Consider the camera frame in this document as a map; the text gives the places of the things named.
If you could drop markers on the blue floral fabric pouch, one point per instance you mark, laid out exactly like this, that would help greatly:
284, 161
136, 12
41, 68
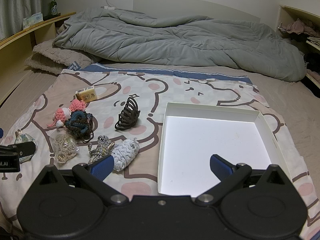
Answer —
23, 138

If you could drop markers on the pink crochet doll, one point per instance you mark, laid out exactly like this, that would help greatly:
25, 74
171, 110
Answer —
63, 113

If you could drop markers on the grey curtain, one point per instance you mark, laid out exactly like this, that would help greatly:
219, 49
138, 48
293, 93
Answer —
15, 12

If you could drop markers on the beige bed sheet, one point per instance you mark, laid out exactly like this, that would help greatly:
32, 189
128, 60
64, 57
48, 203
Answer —
287, 97

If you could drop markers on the green glass bottle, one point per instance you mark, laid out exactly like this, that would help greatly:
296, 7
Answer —
52, 6

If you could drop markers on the tissue box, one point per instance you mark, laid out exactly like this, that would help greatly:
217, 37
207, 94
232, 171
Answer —
32, 20

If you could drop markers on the cream shelf cabinet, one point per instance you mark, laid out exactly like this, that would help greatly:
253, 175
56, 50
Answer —
295, 12

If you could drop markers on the wooden side ledge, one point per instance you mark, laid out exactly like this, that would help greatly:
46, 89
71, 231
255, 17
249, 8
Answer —
15, 45

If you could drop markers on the white power plug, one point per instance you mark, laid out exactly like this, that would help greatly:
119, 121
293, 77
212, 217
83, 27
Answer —
107, 7

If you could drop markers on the yellow tissue packet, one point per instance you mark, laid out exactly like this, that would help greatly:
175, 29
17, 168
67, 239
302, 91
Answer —
86, 95

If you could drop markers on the dark clothes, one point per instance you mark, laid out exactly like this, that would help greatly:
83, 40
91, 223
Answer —
313, 62

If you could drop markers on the folded beige clothes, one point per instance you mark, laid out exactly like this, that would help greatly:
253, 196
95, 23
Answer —
314, 40

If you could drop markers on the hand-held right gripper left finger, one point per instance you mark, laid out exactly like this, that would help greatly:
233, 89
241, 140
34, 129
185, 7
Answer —
101, 166

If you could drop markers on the white cardboard box tray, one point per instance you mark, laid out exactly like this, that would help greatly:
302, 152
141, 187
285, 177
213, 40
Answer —
212, 150

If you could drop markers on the pink crumpled clothes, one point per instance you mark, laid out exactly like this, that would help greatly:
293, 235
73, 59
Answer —
297, 27

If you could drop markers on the clear bag of rubber bands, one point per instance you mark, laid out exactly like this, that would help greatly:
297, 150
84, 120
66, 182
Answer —
63, 146

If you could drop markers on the brown hair claw clip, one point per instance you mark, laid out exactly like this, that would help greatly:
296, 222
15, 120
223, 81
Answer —
128, 116

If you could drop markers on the dark blue brown crochet scrunchie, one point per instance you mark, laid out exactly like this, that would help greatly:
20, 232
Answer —
78, 122

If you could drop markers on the pale grey knit scrunchie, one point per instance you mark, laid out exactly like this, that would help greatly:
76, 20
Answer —
125, 151

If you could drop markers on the grey duvet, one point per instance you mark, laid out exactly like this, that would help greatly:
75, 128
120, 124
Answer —
170, 40

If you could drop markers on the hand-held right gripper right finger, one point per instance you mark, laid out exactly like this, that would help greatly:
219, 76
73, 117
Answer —
221, 166

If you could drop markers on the bear printed blanket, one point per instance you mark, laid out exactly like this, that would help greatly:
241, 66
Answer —
105, 100

